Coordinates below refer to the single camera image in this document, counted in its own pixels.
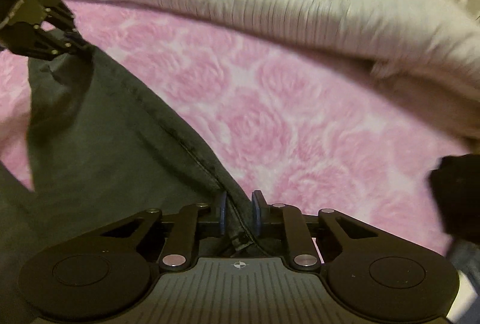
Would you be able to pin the white fluffy blanket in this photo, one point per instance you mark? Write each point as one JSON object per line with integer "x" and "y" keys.
{"x": 426, "y": 52}

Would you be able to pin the dark grey trousers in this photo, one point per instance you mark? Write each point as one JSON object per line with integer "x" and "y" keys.
{"x": 101, "y": 147}

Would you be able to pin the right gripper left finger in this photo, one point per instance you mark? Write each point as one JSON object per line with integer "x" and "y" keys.
{"x": 111, "y": 269}

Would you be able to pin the blue jeans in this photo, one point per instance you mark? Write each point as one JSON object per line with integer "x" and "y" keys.
{"x": 464, "y": 256}

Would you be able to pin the pink rose bed sheet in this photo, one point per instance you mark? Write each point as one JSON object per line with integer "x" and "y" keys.
{"x": 307, "y": 129}

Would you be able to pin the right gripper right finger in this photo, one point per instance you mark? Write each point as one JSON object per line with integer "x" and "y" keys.
{"x": 367, "y": 270}

